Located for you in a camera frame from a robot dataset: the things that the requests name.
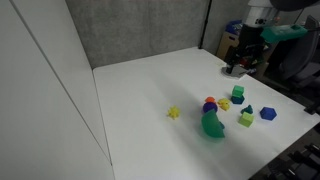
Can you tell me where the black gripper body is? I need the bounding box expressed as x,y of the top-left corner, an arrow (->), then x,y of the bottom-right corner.
237,23 -> 267,58

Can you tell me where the translucent green plastic bowl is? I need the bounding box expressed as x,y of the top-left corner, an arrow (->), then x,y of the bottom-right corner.
200,108 -> 226,139

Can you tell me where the yellow small block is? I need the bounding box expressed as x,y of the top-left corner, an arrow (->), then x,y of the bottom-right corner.
216,97 -> 232,112

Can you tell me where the bright blue cube block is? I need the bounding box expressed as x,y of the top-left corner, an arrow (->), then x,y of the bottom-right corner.
259,106 -> 278,122

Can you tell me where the lime green cube block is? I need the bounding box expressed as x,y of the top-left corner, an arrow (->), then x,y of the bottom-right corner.
237,111 -> 255,129

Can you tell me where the grey metal mounting plate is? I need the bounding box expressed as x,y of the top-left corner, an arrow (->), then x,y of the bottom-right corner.
221,64 -> 251,80

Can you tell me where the wooden toy shelf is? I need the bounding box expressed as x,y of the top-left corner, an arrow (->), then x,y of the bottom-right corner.
215,19 -> 284,76

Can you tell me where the black vertical pole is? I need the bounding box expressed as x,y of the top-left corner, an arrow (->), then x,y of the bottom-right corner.
198,0 -> 214,50

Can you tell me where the black office chair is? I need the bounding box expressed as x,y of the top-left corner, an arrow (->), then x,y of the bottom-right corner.
266,14 -> 320,116

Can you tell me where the teal plastic toy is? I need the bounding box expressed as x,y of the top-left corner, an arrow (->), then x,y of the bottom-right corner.
240,104 -> 254,115

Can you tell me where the purple ball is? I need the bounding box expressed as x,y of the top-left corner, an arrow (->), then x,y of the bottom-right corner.
202,101 -> 219,115

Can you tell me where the yellow spiky toy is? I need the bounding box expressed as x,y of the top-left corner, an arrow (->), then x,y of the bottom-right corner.
166,104 -> 182,121

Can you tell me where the black tripod equipment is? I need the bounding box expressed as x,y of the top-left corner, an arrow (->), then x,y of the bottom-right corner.
256,142 -> 320,180

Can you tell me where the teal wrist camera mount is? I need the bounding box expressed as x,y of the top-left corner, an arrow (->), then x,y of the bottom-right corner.
260,23 -> 309,45

